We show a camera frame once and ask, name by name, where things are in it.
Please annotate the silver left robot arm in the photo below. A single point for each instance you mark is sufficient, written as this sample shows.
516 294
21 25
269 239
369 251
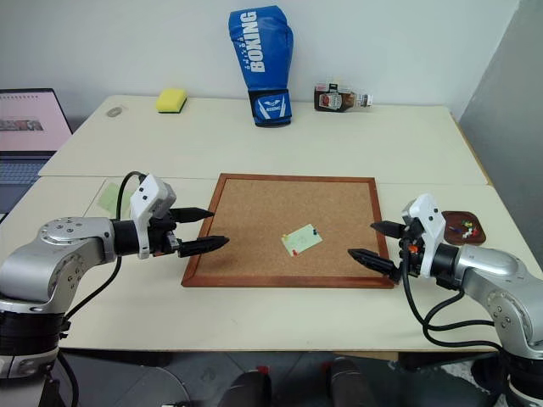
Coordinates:
63 254

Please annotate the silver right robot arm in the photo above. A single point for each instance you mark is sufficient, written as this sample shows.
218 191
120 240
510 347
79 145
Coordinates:
488 267

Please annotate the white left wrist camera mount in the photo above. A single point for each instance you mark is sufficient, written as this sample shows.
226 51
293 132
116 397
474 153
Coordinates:
146 199

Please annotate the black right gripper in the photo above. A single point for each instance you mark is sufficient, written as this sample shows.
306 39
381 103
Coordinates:
409 258

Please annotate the grey partition panel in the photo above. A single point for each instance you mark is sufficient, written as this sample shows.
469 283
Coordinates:
509 106

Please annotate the brown tray with pushpins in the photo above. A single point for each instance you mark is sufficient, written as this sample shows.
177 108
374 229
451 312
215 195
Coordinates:
478 240

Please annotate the brown sauce bottle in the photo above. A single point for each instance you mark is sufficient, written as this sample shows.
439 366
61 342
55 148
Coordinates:
331 102

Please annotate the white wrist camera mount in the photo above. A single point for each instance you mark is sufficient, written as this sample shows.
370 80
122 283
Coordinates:
430 220
146 199

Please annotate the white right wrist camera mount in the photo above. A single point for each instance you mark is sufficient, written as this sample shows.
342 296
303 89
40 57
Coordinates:
430 220

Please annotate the grey laptop with pink screen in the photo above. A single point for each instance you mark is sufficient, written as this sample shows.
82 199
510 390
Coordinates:
25 135

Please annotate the blue boxing glove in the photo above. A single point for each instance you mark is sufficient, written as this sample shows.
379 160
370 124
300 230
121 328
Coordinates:
263 55

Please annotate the dark rounded shape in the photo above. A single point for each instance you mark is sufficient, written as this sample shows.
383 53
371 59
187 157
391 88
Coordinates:
352 381
246 390

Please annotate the green paper note with pinholes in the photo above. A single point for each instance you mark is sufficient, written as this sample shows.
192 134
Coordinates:
303 240

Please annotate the small grey round disc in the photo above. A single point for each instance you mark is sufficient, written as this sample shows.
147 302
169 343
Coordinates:
113 112

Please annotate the wood-framed cork board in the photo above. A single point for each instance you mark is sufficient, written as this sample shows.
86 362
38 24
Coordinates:
275 203

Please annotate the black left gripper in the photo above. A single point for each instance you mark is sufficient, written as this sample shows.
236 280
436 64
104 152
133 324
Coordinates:
163 237

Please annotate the yellow green-backed sponge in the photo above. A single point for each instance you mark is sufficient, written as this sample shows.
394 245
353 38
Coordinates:
169 99

